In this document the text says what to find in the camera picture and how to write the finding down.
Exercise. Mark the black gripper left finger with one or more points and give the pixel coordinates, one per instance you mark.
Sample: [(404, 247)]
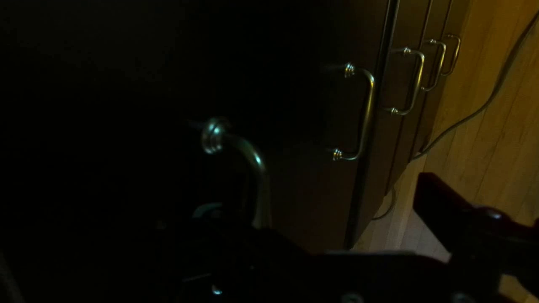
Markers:
[(241, 262)]

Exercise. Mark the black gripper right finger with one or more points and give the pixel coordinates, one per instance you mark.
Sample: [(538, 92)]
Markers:
[(482, 241)]

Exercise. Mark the black wooden dresser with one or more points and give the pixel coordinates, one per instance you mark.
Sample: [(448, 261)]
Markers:
[(140, 84)]

